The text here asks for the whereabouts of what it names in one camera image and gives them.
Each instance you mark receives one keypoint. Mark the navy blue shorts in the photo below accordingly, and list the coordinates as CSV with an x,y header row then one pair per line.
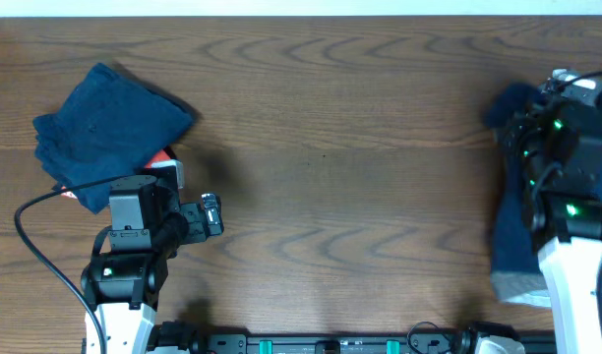
x,y
512,243

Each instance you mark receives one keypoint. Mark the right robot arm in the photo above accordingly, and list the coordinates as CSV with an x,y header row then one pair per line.
x,y
558,148

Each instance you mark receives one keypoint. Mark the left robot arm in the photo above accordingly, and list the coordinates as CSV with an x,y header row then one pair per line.
x,y
128,263

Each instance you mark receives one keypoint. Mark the folded red black garment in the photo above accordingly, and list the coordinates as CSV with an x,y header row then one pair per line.
x,y
160,159

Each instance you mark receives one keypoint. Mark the folded navy shorts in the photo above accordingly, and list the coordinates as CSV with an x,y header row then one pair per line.
x,y
109,126

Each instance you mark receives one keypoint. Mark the grey shorts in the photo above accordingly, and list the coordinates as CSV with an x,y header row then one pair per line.
x,y
521,288

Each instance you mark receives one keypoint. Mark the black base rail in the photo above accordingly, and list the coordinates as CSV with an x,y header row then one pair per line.
x,y
424,337

